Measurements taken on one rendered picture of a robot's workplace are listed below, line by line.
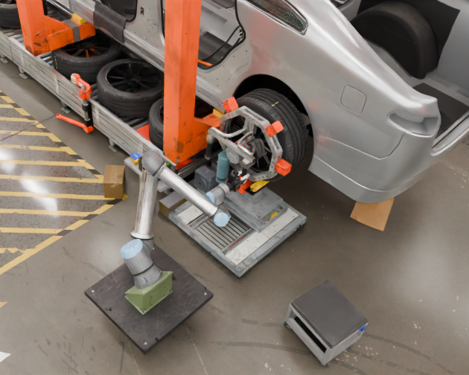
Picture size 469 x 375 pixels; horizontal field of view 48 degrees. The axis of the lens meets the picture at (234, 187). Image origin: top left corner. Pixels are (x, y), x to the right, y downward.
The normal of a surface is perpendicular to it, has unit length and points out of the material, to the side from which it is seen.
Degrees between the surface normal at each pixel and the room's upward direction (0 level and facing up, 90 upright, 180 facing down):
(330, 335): 0
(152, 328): 0
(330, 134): 90
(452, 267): 0
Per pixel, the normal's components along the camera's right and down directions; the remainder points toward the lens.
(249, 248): 0.11, -0.70
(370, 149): -0.67, 0.47
